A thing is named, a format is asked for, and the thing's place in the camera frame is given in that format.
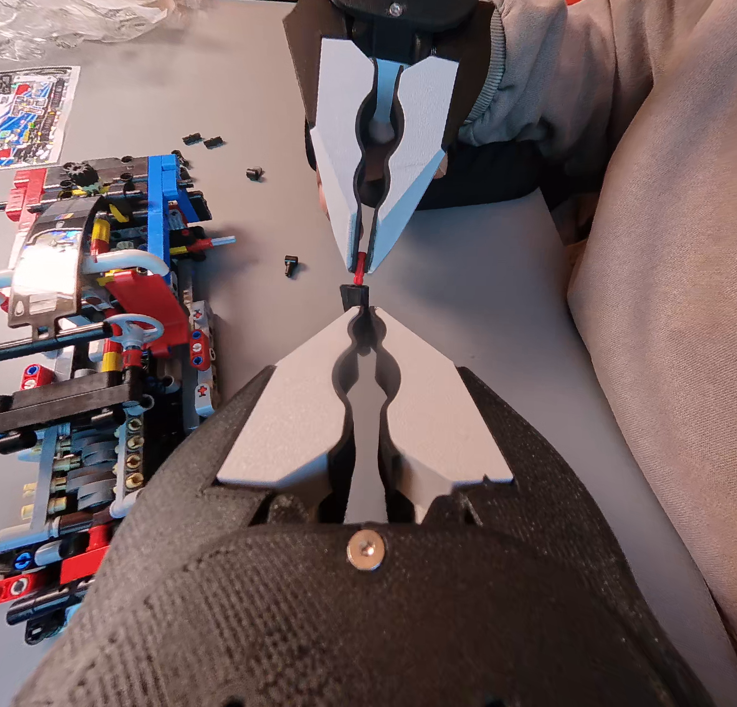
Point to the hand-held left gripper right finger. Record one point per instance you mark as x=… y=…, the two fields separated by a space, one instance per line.
x=443 y=430

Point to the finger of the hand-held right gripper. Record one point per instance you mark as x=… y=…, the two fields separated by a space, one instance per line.
x=423 y=131
x=339 y=131

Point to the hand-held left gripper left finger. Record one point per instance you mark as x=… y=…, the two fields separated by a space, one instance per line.
x=288 y=425

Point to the red lego axle pin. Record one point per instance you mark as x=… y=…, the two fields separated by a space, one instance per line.
x=360 y=266

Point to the lego car chassis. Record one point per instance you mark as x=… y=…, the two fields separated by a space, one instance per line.
x=138 y=292

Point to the small black lego pin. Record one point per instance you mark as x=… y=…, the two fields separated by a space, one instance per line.
x=291 y=265
x=213 y=141
x=192 y=139
x=255 y=173

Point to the person's right hand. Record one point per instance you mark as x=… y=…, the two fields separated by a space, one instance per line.
x=322 y=192

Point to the black padded armrest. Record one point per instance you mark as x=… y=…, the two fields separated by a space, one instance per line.
x=495 y=171

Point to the person's beige sweatshirt torso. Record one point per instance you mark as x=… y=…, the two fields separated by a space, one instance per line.
x=662 y=315

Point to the clear plastic bags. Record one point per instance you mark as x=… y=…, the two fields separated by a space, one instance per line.
x=75 y=10

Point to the colourful sticker sheet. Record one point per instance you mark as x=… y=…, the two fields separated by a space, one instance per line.
x=34 y=120

